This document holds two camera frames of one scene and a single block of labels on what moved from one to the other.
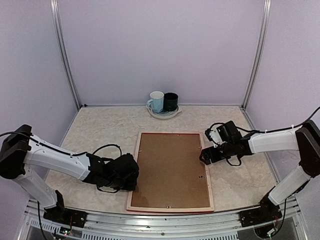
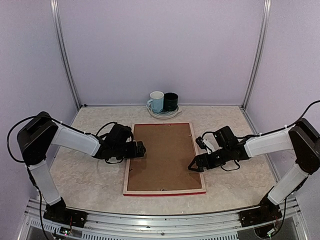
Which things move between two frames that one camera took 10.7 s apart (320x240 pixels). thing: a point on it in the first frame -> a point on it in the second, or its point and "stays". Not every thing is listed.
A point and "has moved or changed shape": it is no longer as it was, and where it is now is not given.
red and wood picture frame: [171, 177] has moved or changed shape
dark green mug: [170, 101] stays
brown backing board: [171, 173] has moved or changed shape
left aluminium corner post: [56, 23] stays
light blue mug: [156, 101] stays
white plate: [164, 115] stays
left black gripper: [131, 186] -> [134, 154]
